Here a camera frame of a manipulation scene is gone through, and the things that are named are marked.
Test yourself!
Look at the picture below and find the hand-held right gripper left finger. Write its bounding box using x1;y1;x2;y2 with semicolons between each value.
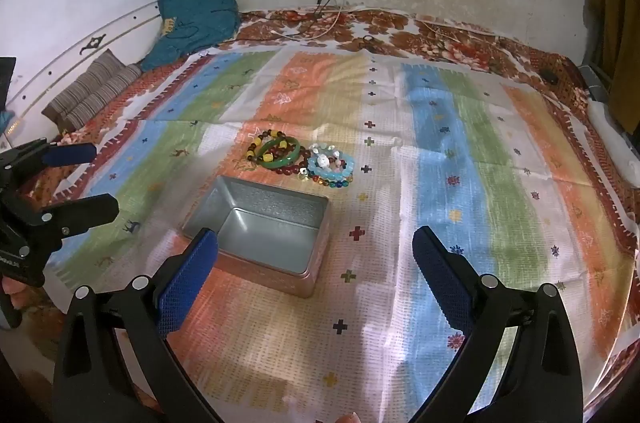
52;227;236;423

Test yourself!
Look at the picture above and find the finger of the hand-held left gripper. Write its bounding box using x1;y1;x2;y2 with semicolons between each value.
0;141;98;191
0;194;121;264

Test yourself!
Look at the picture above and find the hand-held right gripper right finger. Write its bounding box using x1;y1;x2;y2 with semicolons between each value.
411;225;586;423

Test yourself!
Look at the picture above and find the silver metal tin box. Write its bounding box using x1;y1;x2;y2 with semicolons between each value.
181;175;330;300

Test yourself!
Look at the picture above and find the multicoloured glass bead bracelet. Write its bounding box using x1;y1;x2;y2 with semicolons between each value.
310;170;355;190

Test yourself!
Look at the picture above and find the green jade bangle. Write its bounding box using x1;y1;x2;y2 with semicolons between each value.
257;137;302;168

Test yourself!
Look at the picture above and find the red bead bracelet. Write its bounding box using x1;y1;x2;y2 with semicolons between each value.
272;150;313;176

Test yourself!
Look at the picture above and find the amber and brown bead bracelet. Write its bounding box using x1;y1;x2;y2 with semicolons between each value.
246;129;291;164

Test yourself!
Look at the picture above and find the light blue bead bracelet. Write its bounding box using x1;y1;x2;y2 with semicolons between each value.
306;153;356;182

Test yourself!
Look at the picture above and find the white crystal bead bracelet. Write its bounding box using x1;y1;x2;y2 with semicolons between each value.
307;143;346;161

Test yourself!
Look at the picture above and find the person's left hand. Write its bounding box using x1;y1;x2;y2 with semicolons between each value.
0;275;32;329

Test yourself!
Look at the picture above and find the striped colourful blanket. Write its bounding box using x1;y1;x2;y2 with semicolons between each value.
52;49;640;423

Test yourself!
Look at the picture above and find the dark panel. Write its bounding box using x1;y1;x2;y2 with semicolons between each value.
0;58;17;114

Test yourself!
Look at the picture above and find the teal shirt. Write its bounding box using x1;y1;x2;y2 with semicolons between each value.
140;0;242;72

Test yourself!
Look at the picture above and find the yellow hanging cloth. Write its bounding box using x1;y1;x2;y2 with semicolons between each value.
585;0;640;76

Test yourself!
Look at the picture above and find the black wall hook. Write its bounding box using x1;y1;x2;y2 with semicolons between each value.
79;34;107;54

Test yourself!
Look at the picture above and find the grey bed frame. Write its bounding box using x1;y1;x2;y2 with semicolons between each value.
580;65;612;100

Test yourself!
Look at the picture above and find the white cable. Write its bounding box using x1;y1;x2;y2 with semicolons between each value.
272;5;347;42

